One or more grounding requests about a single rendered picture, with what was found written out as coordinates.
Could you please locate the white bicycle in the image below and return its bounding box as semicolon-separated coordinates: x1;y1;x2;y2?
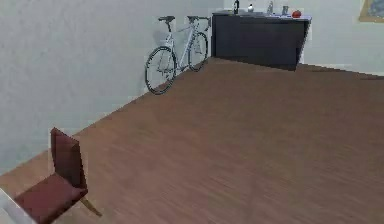
144;15;212;96

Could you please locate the dark kitchen counter cabinet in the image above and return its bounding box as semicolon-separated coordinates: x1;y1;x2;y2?
211;10;313;72

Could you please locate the framed wall picture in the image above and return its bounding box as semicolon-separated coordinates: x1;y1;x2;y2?
358;0;384;24

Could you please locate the dark red chair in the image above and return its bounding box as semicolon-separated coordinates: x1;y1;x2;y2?
14;127;103;224

